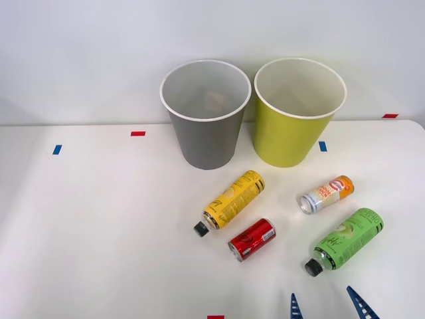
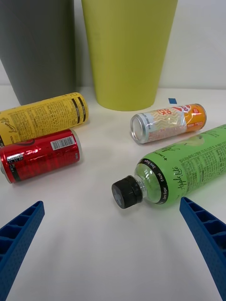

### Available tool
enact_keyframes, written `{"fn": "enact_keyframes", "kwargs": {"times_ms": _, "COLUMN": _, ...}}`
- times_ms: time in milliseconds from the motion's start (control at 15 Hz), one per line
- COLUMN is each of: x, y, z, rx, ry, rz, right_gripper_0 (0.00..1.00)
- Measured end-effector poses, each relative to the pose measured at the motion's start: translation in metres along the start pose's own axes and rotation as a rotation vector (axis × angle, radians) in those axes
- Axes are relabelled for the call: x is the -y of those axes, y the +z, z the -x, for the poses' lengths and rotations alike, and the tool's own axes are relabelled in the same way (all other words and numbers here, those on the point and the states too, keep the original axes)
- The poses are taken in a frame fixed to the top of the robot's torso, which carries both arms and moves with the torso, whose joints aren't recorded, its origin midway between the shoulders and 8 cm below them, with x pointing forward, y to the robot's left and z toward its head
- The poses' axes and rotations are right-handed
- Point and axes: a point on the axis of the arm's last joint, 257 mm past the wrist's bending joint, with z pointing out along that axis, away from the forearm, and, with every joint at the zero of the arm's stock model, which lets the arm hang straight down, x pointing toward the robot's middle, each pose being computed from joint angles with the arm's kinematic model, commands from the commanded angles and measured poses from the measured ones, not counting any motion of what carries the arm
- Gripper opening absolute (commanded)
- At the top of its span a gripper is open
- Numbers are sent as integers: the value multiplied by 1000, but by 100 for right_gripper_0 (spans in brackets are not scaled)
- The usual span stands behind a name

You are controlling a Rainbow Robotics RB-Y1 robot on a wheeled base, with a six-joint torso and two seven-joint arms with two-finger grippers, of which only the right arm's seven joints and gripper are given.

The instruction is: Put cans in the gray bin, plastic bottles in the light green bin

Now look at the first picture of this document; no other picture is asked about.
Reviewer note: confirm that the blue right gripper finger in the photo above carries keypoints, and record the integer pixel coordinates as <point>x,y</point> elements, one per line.
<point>295,309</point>
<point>362,305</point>

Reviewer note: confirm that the green label plastic bottle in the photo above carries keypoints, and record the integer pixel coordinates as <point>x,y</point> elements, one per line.
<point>348,239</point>

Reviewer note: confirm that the red drink can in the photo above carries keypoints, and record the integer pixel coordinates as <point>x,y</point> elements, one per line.
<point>252,239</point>

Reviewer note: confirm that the white and orange drink can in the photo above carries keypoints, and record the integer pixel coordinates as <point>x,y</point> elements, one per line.
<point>327,194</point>

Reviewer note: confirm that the yellow label plastic bottle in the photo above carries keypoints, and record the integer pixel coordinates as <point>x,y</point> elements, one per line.
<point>232,199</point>

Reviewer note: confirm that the yellow-green plastic waste bin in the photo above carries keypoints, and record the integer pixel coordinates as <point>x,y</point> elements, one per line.
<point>285,139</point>

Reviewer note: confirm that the grey plastic waste bin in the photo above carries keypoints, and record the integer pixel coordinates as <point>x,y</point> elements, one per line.
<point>209,143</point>

